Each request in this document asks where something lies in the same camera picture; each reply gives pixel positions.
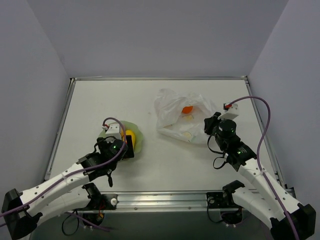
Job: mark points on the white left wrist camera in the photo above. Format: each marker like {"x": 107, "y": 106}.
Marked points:
{"x": 112, "y": 129}

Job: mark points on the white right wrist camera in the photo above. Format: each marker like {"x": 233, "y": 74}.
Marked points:
{"x": 231, "y": 111}

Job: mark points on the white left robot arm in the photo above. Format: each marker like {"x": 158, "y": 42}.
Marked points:
{"x": 23, "y": 211}

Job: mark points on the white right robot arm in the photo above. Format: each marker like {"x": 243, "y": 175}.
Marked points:
{"x": 285, "y": 216}

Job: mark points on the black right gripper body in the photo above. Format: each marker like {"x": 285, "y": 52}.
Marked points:
{"x": 210, "y": 124}

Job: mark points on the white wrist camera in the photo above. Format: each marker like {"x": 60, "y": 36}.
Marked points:
{"x": 112, "y": 129}
{"x": 231, "y": 111}

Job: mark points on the green wavy glass bowl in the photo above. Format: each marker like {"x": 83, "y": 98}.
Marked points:
{"x": 127, "y": 126}

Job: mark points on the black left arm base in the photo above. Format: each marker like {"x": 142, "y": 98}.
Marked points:
{"x": 100, "y": 202}

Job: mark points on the white plastic bag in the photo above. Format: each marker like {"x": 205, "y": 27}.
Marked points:
{"x": 173, "y": 123}

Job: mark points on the orange fake fruit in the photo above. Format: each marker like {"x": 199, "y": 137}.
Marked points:
{"x": 187, "y": 109}

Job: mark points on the yellow fake banana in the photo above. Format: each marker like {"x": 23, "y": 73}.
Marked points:
{"x": 131, "y": 134}

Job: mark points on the peach coloured fake peach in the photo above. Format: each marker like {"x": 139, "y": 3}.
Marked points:
{"x": 122, "y": 136}

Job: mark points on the aluminium front frame rail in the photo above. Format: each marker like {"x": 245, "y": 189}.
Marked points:
{"x": 160, "y": 200}

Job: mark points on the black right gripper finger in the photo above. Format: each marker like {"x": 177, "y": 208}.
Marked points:
{"x": 211, "y": 125}
{"x": 216, "y": 115}

